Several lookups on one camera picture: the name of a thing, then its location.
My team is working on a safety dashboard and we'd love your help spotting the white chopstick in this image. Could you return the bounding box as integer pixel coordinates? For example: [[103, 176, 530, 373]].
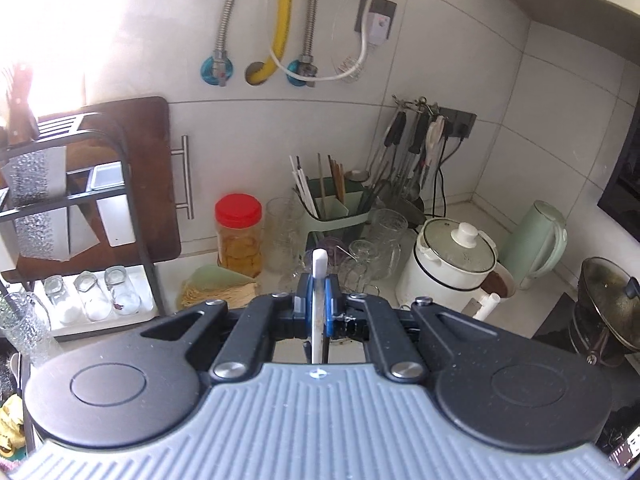
[[310, 248, 328, 364]]

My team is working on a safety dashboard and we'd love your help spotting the bundle of dry noodles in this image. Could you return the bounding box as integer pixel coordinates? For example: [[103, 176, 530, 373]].
[[177, 283, 259, 310]]

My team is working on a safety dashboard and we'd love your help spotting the textured glass jug behind rack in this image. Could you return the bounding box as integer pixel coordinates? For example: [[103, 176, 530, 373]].
[[262, 194, 304, 274]]

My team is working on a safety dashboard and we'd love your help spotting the green plastic basket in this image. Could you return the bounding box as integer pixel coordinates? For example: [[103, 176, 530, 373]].
[[182, 264, 259, 289]]

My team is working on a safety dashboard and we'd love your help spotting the textured glass pitcher right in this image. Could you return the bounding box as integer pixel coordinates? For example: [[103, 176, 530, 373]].
[[367, 208, 408, 280]]

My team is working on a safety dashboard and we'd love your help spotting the textured glass pitcher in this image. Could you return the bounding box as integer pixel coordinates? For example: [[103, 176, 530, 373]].
[[367, 208, 408, 280], [1, 292, 58, 366]]

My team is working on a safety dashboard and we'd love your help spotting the white electric cooking pot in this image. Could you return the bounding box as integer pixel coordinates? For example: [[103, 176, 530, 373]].
[[395, 218, 501, 321]]

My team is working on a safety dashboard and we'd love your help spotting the red lid plastic jar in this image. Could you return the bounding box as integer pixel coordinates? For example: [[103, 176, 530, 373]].
[[214, 193, 262, 278]]

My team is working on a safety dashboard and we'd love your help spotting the green utensil holder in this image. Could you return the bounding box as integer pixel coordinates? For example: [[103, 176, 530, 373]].
[[298, 177, 371, 249]]

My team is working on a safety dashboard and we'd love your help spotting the patterned ceramic bowl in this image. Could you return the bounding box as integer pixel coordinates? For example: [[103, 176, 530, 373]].
[[482, 264, 516, 301]]

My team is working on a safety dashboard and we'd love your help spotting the upturned glass tumbler right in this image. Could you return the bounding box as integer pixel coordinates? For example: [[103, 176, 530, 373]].
[[104, 266, 141, 316]]

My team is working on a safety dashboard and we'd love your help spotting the upturned glass tumbler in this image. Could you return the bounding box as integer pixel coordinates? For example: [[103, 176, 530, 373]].
[[74, 271, 112, 322], [43, 275, 80, 325], [104, 266, 141, 316]]

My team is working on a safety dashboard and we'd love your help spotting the upturned glass tumbler middle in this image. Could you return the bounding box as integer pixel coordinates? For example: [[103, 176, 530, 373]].
[[74, 271, 112, 322]]

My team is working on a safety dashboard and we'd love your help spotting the green electric kettle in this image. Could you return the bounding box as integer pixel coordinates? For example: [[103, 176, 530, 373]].
[[499, 200, 567, 289]]

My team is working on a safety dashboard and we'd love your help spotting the white rack drip tray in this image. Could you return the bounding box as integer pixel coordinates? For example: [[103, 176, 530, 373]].
[[35, 266, 158, 338]]

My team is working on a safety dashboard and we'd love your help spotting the wooden cutting board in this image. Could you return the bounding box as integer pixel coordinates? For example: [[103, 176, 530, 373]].
[[2, 96, 181, 283]]

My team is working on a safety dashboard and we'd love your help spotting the upturned glass tumbler left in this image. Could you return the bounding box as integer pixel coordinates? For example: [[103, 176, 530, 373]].
[[43, 275, 80, 325]]

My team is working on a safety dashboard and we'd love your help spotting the black wok with lid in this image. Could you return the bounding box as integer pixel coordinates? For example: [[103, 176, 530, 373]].
[[568, 257, 639, 367]]

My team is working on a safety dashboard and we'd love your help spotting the textured glass pitcher left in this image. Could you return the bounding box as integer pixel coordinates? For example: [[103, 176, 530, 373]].
[[1, 292, 58, 366]]

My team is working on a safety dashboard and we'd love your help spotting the black dish rack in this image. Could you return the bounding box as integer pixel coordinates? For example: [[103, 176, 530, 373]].
[[1, 113, 166, 316]]

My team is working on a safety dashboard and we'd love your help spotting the built-in black oven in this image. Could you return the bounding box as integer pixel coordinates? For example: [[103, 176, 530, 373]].
[[598, 106, 640, 240]]

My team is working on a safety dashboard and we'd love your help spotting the wire cup rack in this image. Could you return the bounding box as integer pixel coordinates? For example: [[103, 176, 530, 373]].
[[278, 238, 402, 302]]

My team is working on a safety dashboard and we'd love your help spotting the wall power outlet strip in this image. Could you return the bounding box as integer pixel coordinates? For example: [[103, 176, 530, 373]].
[[439, 107, 477, 140]]

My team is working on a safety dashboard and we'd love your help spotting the corrugated steel hose right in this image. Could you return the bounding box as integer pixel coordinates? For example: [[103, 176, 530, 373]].
[[298, 0, 327, 86]]

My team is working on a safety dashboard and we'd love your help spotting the corrugated steel hose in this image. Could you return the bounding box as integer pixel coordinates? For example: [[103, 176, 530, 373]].
[[298, 0, 327, 86], [211, 0, 246, 86]]

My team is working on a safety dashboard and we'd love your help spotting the corrugated steel hose left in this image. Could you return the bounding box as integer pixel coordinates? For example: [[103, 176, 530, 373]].
[[211, 0, 246, 86]]

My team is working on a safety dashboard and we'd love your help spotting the yellow gas hose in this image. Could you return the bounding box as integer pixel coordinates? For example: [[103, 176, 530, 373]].
[[248, 0, 298, 86]]

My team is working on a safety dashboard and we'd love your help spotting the white power cable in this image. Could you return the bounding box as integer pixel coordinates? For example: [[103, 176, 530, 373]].
[[264, 0, 377, 84]]

